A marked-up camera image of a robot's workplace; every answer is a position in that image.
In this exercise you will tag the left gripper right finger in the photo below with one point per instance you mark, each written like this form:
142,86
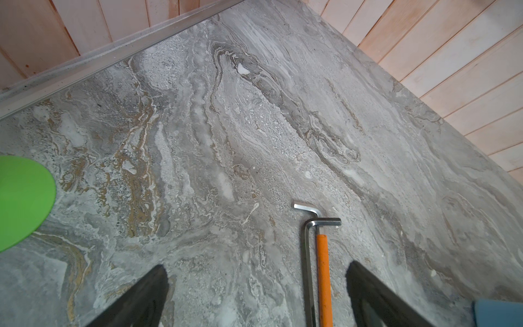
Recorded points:
374,304

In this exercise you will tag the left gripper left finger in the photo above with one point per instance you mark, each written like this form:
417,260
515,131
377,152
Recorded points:
141,305

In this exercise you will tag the orange pencil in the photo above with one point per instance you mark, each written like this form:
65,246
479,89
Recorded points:
324,282

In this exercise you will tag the blue plastic tool box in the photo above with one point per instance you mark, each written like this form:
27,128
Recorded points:
490,313

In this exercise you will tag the large black hex key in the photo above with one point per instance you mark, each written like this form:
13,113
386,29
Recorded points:
310,316

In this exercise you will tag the silver hex key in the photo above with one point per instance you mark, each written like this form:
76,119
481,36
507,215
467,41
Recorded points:
308,208

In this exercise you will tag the green plastic cup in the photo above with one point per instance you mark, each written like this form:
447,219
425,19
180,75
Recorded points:
28,194

